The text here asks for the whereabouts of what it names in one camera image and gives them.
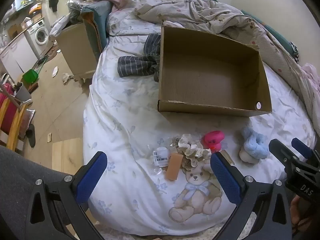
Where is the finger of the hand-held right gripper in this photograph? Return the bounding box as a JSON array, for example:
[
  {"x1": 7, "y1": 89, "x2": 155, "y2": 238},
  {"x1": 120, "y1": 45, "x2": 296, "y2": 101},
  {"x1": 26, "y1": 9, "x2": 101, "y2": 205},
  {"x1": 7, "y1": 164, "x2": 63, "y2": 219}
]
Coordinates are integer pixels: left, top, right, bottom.
[
  {"x1": 269, "y1": 138, "x2": 298, "y2": 172},
  {"x1": 291, "y1": 137, "x2": 316, "y2": 161}
]

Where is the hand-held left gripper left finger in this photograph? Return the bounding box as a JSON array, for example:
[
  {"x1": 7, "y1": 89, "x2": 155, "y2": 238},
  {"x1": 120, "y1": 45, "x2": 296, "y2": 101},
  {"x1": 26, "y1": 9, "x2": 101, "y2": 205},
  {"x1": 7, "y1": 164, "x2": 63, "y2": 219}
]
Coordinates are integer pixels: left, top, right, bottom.
[{"x1": 25, "y1": 151, "x2": 108, "y2": 240}]

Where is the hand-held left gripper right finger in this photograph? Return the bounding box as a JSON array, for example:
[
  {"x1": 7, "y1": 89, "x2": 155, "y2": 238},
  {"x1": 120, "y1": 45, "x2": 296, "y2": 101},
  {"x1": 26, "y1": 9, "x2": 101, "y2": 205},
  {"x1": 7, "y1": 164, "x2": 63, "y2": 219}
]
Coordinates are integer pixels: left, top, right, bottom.
[{"x1": 210, "y1": 152, "x2": 293, "y2": 240}]

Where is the brown slim stick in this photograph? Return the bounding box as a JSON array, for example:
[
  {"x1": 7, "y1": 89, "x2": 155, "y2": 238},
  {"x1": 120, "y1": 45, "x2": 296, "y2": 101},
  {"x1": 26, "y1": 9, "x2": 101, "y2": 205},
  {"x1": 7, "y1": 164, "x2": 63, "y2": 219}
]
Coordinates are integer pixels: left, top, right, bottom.
[{"x1": 220, "y1": 149, "x2": 235, "y2": 166}]

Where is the white soft ball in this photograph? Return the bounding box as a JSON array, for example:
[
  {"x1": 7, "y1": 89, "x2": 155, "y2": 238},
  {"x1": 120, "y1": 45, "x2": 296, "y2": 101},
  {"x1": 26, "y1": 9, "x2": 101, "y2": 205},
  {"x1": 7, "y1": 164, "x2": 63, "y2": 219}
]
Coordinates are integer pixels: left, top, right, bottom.
[{"x1": 239, "y1": 149, "x2": 258, "y2": 164}]

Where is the pink rubber toy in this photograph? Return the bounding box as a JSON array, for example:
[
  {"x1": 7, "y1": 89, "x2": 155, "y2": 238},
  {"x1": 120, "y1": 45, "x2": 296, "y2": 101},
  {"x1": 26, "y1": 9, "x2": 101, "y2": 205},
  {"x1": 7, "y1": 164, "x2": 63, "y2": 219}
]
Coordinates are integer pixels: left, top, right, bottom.
[{"x1": 202, "y1": 130, "x2": 225, "y2": 153}]

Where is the beige floral scrunchie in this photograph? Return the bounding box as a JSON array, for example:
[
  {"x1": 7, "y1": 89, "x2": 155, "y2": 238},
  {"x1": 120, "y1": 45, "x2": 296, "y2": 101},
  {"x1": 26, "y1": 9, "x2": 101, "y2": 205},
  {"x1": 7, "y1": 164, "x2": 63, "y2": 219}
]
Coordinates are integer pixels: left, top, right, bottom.
[{"x1": 171, "y1": 134, "x2": 213, "y2": 171}]

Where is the orange sponge block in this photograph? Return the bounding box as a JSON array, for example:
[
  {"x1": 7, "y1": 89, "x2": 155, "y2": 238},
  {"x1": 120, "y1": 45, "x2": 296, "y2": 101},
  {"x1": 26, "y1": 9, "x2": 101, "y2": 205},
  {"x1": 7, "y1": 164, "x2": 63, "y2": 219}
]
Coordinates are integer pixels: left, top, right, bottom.
[{"x1": 164, "y1": 153, "x2": 183, "y2": 181}]

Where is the clear plastic bag with label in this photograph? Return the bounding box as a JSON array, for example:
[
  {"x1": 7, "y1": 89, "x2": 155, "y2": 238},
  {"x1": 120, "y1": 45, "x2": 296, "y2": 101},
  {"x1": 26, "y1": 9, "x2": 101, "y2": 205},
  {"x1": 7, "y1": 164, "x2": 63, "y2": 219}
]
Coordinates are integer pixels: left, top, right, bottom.
[{"x1": 153, "y1": 137, "x2": 181, "y2": 176}]

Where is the brown cardboard box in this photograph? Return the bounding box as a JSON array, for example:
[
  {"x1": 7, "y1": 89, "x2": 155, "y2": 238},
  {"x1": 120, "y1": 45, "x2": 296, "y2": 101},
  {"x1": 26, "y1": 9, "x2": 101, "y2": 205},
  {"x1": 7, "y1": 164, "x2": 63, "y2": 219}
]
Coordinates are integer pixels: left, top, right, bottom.
[{"x1": 157, "y1": 26, "x2": 273, "y2": 117}]

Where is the person's right hand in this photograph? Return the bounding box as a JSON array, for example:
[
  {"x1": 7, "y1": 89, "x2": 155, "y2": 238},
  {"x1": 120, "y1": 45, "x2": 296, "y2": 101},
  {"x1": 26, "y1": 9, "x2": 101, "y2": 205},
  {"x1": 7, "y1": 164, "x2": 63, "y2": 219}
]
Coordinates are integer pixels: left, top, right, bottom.
[{"x1": 289, "y1": 194, "x2": 305, "y2": 232}]

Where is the wooden board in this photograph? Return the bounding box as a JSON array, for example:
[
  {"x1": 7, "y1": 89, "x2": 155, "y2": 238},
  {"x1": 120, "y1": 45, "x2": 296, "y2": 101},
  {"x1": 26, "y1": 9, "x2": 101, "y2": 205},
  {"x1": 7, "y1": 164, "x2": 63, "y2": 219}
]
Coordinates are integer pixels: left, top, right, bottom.
[{"x1": 51, "y1": 137, "x2": 84, "y2": 174}]

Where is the pink cloth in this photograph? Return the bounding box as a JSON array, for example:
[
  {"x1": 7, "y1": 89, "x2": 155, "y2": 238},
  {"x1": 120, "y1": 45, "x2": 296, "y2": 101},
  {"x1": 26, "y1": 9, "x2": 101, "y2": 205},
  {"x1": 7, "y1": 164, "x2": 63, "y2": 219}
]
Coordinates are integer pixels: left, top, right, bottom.
[{"x1": 301, "y1": 64, "x2": 320, "y2": 96}]

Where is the black slipper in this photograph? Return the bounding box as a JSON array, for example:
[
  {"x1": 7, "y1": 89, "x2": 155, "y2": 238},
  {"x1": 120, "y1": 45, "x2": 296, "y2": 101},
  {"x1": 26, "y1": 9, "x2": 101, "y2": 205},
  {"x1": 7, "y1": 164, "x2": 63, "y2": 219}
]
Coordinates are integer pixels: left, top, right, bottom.
[{"x1": 26, "y1": 124, "x2": 37, "y2": 148}]

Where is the white floral bed sheet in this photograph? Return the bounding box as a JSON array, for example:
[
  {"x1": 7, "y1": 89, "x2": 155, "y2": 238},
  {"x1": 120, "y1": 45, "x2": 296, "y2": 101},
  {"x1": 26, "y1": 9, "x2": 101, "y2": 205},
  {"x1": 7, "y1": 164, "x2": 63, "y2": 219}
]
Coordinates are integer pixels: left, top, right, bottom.
[{"x1": 82, "y1": 0, "x2": 318, "y2": 237}]

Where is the yellow wooden chair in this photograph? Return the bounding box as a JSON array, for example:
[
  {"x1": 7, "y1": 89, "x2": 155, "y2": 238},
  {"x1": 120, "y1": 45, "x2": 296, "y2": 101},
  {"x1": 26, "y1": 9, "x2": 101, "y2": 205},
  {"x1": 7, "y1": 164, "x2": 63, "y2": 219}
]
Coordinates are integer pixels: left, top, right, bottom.
[{"x1": 0, "y1": 74, "x2": 33, "y2": 152}]

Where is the crumpled tissue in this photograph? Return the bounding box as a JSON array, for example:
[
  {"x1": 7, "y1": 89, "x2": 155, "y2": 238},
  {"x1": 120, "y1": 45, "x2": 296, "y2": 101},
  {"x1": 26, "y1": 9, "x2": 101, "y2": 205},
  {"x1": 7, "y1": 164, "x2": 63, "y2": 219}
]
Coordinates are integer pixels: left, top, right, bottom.
[{"x1": 62, "y1": 72, "x2": 75, "y2": 84}]

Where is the grey bin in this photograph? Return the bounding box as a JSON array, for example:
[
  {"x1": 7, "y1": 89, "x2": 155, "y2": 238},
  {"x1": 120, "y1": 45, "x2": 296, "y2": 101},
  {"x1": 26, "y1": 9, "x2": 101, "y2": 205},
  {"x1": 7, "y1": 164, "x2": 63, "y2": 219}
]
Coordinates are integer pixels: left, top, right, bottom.
[{"x1": 15, "y1": 82, "x2": 33, "y2": 103}]

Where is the pink suitcase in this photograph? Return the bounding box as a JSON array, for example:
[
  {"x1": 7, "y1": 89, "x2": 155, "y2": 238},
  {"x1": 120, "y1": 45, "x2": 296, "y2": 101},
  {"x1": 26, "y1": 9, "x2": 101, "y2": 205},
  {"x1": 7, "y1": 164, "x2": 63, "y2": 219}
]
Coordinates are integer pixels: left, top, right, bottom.
[{"x1": 0, "y1": 84, "x2": 19, "y2": 130}]

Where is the teal headboard cushion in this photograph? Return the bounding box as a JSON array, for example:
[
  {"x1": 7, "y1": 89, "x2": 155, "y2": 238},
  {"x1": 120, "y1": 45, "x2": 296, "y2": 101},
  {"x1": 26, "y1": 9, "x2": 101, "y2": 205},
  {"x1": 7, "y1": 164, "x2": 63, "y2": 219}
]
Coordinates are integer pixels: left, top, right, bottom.
[{"x1": 241, "y1": 9, "x2": 300, "y2": 61}]

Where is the green dustpan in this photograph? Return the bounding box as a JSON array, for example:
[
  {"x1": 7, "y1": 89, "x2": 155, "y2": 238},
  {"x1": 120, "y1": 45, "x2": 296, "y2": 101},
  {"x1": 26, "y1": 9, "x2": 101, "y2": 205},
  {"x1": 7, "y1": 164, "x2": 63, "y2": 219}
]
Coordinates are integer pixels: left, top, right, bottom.
[{"x1": 22, "y1": 69, "x2": 40, "y2": 83}]

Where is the grey striped clothing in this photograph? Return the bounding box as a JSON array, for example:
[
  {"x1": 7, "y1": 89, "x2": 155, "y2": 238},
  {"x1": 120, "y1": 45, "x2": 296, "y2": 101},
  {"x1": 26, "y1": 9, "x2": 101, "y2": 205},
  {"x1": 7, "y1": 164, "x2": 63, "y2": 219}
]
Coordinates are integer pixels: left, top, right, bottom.
[{"x1": 117, "y1": 33, "x2": 162, "y2": 82}]

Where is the wooden nightstand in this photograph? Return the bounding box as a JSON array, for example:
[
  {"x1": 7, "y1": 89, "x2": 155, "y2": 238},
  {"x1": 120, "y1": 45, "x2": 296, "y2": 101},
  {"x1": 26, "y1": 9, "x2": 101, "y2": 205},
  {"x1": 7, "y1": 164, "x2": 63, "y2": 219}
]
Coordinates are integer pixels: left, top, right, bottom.
[{"x1": 56, "y1": 21, "x2": 103, "y2": 82}]

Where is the white cabinet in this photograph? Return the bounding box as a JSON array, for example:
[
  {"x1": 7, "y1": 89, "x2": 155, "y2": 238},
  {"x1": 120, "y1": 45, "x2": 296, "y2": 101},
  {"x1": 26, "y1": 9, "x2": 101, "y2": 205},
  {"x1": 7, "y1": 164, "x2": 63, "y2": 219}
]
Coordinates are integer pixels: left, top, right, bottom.
[{"x1": 0, "y1": 31, "x2": 40, "y2": 80}]

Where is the beige floral quilt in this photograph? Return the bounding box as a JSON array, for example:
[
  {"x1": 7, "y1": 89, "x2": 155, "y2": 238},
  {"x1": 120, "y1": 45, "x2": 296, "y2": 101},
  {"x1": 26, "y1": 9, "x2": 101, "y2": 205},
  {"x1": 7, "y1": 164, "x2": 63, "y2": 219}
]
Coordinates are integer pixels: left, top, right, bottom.
[{"x1": 134, "y1": 0, "x2": 316, "y2": 120}]

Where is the white washing machine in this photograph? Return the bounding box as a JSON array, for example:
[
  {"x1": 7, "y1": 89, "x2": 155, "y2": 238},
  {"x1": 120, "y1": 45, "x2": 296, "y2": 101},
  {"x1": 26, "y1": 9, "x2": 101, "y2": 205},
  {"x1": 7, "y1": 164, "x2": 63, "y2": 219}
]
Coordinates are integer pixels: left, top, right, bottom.
[{"x1": 26, "y1": 19, "x2": 50, "y2": 47}]

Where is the teal pillow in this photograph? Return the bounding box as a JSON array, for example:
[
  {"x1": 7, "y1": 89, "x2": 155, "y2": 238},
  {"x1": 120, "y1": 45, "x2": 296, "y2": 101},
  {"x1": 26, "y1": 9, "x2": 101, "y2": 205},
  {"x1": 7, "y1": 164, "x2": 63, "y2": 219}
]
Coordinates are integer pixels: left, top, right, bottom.
[{"x1": 81, "y1": 0, "x2": 113, "y2": 53}]

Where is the cluttered wall shelf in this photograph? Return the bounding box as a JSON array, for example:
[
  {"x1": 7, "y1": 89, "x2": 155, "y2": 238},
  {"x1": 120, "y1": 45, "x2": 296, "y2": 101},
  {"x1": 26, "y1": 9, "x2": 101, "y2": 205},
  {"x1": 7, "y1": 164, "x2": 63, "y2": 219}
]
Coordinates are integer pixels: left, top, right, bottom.
[{"x1": 5, "y1": 0, "x2": 45, "y2": 20}]

